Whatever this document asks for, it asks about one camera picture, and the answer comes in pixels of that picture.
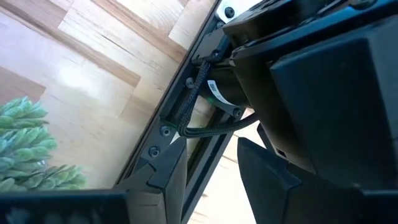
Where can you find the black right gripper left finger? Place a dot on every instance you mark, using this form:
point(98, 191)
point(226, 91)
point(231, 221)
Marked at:
point(155, 202)

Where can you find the green artificial plant white pot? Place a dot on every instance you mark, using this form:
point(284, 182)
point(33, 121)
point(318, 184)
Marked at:
point(21, 140)

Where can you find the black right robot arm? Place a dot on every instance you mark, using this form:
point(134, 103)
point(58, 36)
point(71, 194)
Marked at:
point(326, 93)

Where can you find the black aluminium table frame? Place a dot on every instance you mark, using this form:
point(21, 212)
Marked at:
point(172, 105)

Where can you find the silver mounting plate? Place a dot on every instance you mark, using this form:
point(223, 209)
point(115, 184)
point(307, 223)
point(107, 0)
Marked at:
point(239, 6)

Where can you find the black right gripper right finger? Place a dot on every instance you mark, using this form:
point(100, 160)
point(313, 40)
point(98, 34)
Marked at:
point(273, 199)

